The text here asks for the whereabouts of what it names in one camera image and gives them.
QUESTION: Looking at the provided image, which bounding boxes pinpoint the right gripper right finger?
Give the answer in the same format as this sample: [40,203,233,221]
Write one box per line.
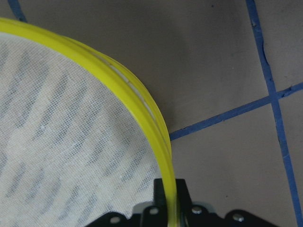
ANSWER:
[176,179,192,212]

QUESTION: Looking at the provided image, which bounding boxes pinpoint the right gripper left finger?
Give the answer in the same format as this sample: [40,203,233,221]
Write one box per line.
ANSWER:
[153,178,167,210]

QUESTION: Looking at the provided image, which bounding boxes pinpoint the yellow top steamer layer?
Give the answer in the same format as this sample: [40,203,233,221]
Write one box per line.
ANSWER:
[0,18,178,227]

